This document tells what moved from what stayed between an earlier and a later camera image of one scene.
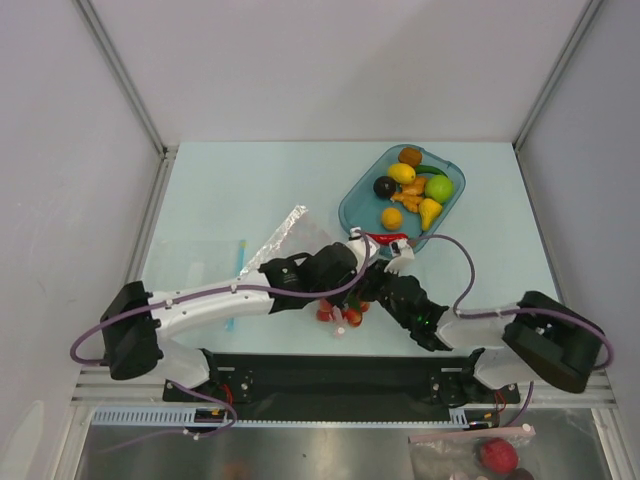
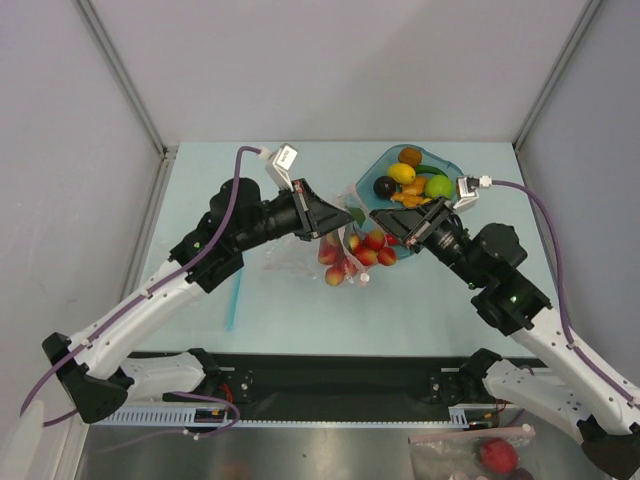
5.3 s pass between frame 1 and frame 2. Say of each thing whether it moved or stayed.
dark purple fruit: stayed
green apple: stayed
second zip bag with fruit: stayed
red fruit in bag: stayed
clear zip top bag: moved
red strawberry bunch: moved
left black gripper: moved
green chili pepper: stayed
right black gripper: moved
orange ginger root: stayed
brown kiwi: stayed
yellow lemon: stayed
